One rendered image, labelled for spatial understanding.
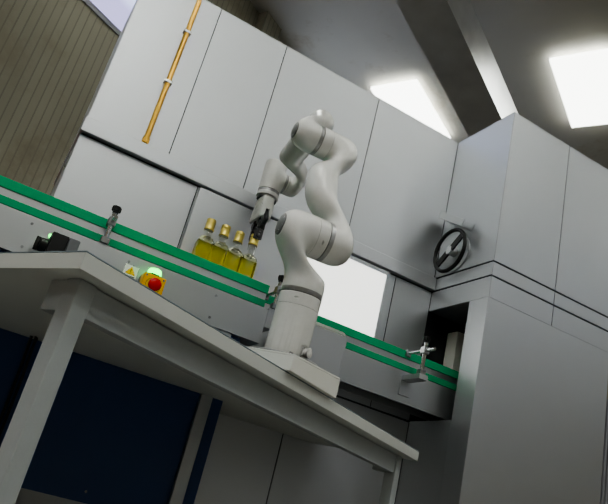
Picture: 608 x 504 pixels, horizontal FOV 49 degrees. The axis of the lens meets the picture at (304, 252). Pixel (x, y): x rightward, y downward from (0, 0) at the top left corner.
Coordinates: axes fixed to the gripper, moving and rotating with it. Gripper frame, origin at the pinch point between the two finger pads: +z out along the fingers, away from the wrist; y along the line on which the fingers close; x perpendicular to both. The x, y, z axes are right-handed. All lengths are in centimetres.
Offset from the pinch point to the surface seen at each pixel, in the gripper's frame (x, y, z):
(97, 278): -58, 101, 63
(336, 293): 44.0, -12.9, 4.0
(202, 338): -32, 85, 63
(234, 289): -6.5, 13.9, 27.1
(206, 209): -18.0, -11.5, -6.9
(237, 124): -16, -14, -48
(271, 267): 13.6, -12.1, 4.7
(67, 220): -64, 15, 26
